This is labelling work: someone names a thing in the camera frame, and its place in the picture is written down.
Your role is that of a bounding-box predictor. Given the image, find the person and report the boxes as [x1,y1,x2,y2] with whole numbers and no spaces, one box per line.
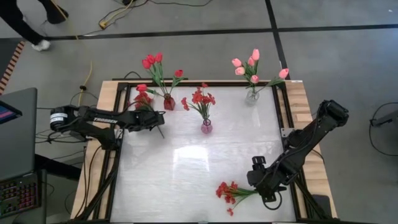
[0,0,51,52]

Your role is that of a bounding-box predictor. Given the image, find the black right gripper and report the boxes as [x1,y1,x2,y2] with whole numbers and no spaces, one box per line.
[248,156,295,203]

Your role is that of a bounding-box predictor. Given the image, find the pink artificial tulip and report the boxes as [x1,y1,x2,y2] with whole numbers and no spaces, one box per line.
[248,57,256,91]
[251,49,261,91]
[231,58,254,91]
[254,68,290,93]
[234,67,254,91]
[250,75,260,93]

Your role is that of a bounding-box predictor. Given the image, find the black flat device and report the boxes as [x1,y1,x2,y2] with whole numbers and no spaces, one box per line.
[312,194,333,219]

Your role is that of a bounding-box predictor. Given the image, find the yellow floor cable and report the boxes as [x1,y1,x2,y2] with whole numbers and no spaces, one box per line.
[51,0,94,105]

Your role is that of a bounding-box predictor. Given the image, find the purple glass vase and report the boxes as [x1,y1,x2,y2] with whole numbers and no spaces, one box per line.
[200,118,214,135]

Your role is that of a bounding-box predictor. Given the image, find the clear glass vase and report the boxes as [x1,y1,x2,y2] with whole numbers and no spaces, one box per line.
[244,88,261,106]

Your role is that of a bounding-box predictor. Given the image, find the red artificial flower bunch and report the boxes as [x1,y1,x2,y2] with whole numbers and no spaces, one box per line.
[127,91,165,139]
[215,181,259,217]
[181,82,216,123]

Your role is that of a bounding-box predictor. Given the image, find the black stand base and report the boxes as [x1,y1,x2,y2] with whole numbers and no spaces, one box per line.
[46,0,69,25]

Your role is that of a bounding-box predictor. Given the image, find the black metal table frame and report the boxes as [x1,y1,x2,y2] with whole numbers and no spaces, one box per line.
[81,81,331,224]

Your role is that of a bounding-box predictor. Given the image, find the red glass vase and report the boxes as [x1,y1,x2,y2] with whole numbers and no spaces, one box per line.
[163,93,177,111]

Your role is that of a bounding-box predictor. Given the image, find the yellow plug cable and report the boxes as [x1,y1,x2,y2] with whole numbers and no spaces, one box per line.
[98,0,135,29]

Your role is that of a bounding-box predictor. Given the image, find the black desk beam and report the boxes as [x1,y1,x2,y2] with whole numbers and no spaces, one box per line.
[34,154,82,181]

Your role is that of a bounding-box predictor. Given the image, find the thin black bar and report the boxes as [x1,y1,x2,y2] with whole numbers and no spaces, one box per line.
[111,77,189,82]

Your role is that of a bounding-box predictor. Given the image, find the grey stand leg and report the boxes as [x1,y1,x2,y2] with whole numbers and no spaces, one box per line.
[371,109,398,127]

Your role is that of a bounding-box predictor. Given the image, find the dark tilted screen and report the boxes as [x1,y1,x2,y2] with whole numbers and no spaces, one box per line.
[0,100,23,125]

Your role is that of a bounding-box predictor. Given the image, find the grey laptop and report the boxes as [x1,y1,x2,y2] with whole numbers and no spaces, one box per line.
[0,88,43,220]

